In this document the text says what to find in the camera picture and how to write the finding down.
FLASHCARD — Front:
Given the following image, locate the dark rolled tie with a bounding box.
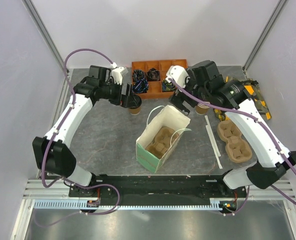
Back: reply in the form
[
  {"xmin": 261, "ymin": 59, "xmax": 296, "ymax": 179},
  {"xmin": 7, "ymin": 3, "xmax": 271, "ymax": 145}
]
[{"xmin": 132, "ymin": 69, "xmax": 145, "ymax": 82}]

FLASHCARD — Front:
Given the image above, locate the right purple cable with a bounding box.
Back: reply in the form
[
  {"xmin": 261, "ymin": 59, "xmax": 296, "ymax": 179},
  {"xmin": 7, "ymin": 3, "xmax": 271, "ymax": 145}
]
[{"xmin": 166, "ymin": 77, "xmax": 296, "ymax": 217}]

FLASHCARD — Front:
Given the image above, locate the brown rolled tie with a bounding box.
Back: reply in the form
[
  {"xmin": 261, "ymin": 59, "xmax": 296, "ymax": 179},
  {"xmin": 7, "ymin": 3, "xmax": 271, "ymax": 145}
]
[{"xmin": 147, "ymin": 68, "xmax": 160, "ymax": 82}]

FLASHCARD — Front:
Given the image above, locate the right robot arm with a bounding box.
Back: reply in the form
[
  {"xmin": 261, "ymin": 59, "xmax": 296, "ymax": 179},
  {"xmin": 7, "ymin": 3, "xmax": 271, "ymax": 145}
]
[{"xmin": 166, "ymin": 60, "xmax": 296, "ymax": 197}]

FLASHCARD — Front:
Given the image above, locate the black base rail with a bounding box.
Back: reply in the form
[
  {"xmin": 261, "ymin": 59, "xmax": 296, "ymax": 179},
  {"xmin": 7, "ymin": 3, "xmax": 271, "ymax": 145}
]
[{"xmin": 69, "ymin": 174, "xmax": 246, "ymax": 207}]

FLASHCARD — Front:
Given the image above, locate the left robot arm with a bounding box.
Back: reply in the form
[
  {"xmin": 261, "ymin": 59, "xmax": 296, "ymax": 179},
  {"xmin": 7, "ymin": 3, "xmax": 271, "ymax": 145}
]
[{"xmin": 32, "ymin": 65, "xmax": 142, "ymax": 197}]

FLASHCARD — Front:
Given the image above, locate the green printed paper bag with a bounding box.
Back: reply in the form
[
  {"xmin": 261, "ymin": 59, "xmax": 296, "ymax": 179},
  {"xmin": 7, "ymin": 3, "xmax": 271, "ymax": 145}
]
[{"xmin": 136, "ymin": 105, "xmax": 190, "ymax": 173}]

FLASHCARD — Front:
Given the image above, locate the orange wooden compartment tray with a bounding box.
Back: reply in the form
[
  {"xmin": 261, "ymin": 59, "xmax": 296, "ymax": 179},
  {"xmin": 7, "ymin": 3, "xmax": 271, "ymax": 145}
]
[{"xmin": 132, "ymin": 59, "xmax": 188, "ymax": 99}]

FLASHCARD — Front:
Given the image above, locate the camouflage cloth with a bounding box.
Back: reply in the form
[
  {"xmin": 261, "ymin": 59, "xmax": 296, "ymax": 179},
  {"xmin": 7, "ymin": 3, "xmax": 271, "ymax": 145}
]
[{"xmin": 213, "ymin": 76, "xmax": 272, "ymax": 121}]

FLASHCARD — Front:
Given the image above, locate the blue striped rolled tie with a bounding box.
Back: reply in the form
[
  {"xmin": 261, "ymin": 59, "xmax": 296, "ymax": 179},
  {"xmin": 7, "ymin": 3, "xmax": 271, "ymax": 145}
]
[{"xmin": 132, "ymin": 79, "xmax": 149, "ymax": 94}]

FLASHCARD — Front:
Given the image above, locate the brown paper coffee cup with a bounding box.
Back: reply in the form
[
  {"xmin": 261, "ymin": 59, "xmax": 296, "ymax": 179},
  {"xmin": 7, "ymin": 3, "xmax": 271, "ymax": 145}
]
[{"xmin": 128, "ymin": 107, "xmax": 141, "ymax": 115}]

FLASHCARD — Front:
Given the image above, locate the purple cable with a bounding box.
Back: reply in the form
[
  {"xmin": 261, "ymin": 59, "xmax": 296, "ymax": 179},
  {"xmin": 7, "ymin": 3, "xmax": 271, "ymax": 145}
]
[
  {"xmin": 33, "ymin": 48, "xmax": 120, "ymax": 228},
  {"xmin": 166, "ymin": 77, "xmax": 296, "ymax": 217}
]

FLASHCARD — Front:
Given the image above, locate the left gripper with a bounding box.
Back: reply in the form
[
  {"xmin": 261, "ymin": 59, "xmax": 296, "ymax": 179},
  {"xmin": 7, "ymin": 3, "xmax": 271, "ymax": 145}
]
[{"xmin": 100, "ymin": 79, "xmax": 138, "ymax": 108}]

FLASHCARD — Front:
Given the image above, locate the slotted cable duct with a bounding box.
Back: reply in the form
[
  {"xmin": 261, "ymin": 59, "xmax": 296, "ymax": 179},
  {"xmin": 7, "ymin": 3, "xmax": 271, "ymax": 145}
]
[{"xmin": 34, "ymin": 197, "xmax": 241, "ymax": 211}]

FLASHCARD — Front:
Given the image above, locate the stack of paper cups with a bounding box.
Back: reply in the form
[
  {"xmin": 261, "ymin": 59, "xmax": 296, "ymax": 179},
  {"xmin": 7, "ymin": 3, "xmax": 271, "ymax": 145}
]
[{"xmin": 195, "ymin": 103, "xmax": 209, "ymax": 115}]

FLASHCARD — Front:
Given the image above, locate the cardboard cup carrier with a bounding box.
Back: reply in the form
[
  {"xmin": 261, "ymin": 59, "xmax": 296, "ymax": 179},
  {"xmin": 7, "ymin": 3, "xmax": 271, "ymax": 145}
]
[
  {"xmin": 217, "ymin": 120, "xmax": 252, "ymax": 163},
  {"xmin": 145, "ymin": 126, "xmax": 179, "ymax": 159}
]

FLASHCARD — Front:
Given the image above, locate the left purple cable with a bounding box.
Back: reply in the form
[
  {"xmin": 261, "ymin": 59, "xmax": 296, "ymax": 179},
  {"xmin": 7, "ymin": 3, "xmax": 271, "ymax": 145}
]
[{"xmin": 33, "ymin": 48, "xmax": 120, "ymax": 228}]

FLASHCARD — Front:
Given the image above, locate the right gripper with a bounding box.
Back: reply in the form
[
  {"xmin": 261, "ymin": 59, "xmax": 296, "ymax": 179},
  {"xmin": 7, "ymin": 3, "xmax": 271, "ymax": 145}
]
[{"xmin": 168, "ymin": 69, "xmax": 210, "ymax": 116}]

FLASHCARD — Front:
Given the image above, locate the green yellow rolled tie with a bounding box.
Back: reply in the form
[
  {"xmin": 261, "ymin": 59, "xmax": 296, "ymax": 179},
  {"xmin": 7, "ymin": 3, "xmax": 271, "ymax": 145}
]
[{"xmin": 161, "ymin": 79, "xmax": 176, "ymax": 92}]

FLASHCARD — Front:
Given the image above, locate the white straw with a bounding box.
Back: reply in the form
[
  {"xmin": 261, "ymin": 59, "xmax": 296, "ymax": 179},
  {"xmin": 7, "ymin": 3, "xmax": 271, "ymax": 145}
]
[
  {"xmin": 205, "ymin": 125, "xmax": 223, "ymax": 169},
  {"xmin": 204, "ymin": 115, "xmax": 212, "ymax": 136}
]

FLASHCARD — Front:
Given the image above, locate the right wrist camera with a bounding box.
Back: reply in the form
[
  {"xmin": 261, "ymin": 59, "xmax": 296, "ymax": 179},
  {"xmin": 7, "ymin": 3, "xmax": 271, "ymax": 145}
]
[{"xmin": 165, "ymin": 65, "xmax": 189, "ymax": 89}]

